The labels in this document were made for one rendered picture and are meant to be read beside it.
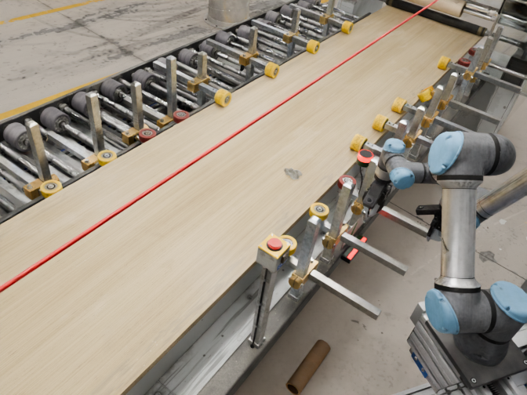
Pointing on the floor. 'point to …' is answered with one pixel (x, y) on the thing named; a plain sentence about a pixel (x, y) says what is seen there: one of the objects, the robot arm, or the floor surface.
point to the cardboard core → (307, 367)
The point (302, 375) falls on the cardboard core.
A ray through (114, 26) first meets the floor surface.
